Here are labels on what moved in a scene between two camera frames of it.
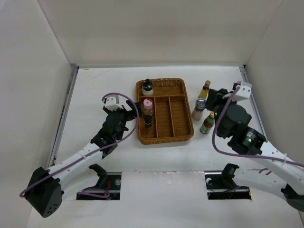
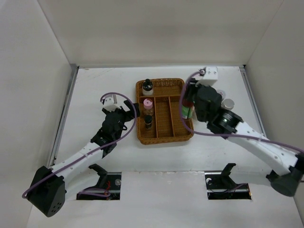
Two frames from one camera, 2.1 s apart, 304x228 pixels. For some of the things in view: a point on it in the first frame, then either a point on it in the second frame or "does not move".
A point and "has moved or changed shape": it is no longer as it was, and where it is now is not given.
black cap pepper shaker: (148, 119) does not move
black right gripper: (212, 97) → (191, 88)
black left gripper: (130, 115) does not move
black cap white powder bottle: (147, 88) does not move
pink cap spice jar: (147, 105) does not move
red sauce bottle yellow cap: (207, 123) has moved or changed shape
